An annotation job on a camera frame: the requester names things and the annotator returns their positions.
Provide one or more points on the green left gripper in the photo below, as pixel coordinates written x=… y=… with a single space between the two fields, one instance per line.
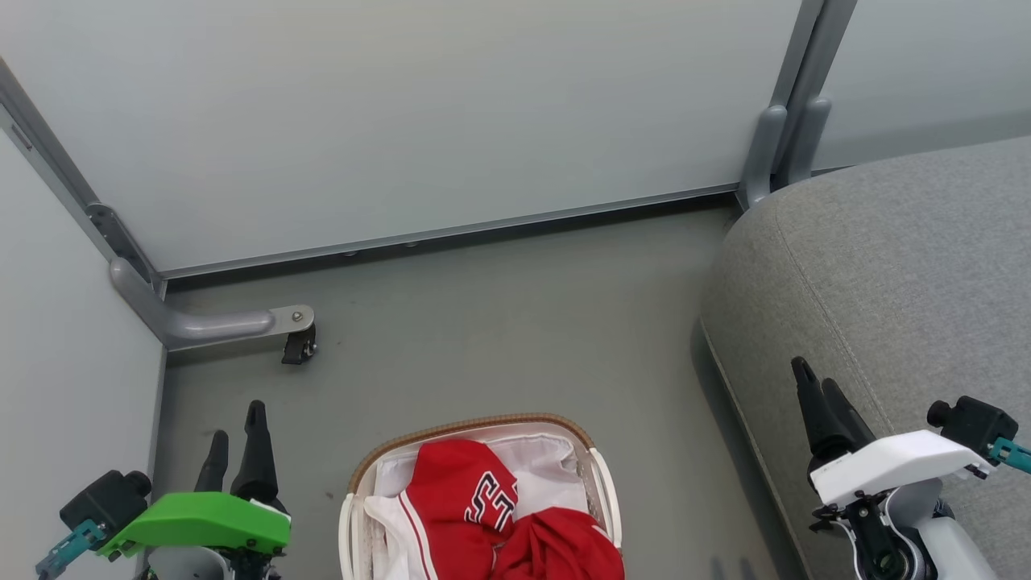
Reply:
x=201 y=519

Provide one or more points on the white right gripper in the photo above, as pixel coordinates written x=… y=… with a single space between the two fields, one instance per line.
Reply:
x=894 y=463

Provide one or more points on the red and white jersey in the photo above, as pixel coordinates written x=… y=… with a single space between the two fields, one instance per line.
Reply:
x=451 y=499

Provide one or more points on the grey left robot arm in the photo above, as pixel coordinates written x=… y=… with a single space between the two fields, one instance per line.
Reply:
x=185 y=566

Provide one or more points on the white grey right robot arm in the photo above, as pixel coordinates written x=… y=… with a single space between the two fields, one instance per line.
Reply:
x=918 y=532

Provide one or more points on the grey fabric sofa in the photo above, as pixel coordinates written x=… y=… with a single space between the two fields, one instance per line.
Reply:
x=886 y=282

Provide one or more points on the black caster wheel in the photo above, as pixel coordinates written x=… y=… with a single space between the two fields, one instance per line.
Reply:
x=298 y=348

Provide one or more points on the grey curved partition foot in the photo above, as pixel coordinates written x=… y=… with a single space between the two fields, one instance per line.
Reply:
x=201 y=325

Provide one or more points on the white laundry basket brown rim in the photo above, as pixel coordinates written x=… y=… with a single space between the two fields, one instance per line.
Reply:
x=608 y=491

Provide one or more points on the white basket liner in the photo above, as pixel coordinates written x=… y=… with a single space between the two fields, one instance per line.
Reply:
x=544 y=471

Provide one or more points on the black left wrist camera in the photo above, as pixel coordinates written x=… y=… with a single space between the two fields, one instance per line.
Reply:
x=105 y=499

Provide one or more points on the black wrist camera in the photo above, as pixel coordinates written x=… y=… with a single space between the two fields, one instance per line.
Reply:
x=970 y=423
x=105 y=499

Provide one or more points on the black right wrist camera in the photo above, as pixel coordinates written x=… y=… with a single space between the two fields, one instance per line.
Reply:
x=970 y=423

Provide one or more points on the teal right camera connector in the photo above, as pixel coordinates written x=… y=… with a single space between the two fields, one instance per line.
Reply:
x=1013 y=455

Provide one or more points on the teal camera connector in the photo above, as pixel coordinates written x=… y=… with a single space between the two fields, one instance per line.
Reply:
x=1013 y=455
x=68 y=549

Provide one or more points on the teal left camera connector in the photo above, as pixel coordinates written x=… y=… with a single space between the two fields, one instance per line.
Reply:
x=68 y=549

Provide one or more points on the dark metal hinge bracket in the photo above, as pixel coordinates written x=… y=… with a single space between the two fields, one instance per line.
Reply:
x=117 y=238

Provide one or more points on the grey partition bottom rail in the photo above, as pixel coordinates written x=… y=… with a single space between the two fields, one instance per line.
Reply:
x=451 y=231

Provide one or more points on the grey corner frame post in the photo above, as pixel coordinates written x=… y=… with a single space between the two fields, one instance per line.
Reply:
x=48 y=153

